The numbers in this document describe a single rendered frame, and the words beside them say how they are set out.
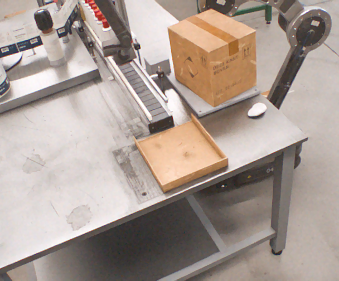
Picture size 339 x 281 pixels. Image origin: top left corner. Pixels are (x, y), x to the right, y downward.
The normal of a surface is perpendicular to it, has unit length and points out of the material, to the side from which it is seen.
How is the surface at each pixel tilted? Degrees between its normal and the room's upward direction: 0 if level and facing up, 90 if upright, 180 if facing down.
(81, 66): 0
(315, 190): 0
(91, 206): 0
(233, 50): 90
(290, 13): 90
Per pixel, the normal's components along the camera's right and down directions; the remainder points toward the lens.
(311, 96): -0.14, -0.73
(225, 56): 0.53, 0.51
